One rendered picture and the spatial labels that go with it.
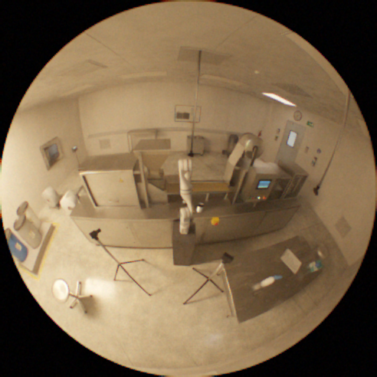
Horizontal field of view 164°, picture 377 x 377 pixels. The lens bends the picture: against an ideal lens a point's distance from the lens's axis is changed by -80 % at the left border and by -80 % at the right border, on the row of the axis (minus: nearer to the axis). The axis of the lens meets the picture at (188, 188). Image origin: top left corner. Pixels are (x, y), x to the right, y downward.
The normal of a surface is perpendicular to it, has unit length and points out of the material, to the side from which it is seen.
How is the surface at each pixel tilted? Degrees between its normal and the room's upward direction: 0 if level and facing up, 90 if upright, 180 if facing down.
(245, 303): 0
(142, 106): 90
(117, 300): 0
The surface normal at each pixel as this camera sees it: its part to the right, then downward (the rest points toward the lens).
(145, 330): 0.07, -0.79
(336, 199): -0.99, 0.02
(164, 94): 0.13, 0.61
